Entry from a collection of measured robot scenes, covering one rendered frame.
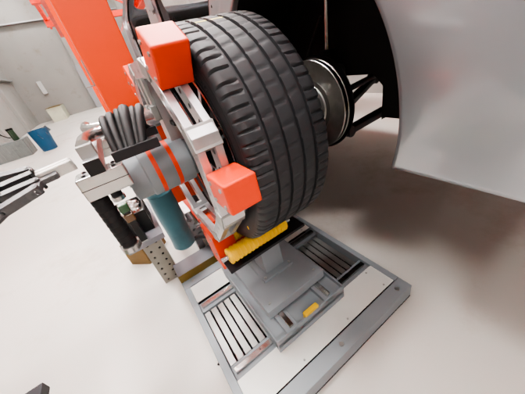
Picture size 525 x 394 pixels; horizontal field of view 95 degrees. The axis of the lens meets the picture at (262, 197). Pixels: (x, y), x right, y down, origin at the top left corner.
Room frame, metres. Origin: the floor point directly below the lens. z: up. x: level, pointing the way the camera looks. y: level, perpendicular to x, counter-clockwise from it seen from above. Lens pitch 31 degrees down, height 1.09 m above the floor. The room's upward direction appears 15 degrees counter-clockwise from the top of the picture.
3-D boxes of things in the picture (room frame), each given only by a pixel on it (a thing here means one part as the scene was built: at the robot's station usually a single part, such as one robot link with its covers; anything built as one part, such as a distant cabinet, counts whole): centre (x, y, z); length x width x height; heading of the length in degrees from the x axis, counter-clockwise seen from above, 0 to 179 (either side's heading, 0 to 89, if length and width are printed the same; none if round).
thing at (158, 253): (1.14, 0.69, 0.21); 0.10 x 0.10 x 0.42; 26
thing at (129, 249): (0.48, 0.33, 0.83); 0.04 x 0.04 x 0.16
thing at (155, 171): (0.70, 0.26, 0.85); 0.21 x 0.14 x 0.14; 116
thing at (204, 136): (0.73, 0.20, 0.85); 0.54 x 0.07 x 0.54; 26
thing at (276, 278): (0.81, 0.05, 0.32); 0.40 x 0.30 x 0.28; 26
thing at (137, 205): (1.08, 0.66, 0.51); 0.20 x 0.14 x 0.13; 23
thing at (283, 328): (0.78, 0.03, 0.13); 0.50 x 0.36 x 0.10; 26
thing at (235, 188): (0.45, 0.05, 0.85); 0.09 x 0.08 x 0.07; 26
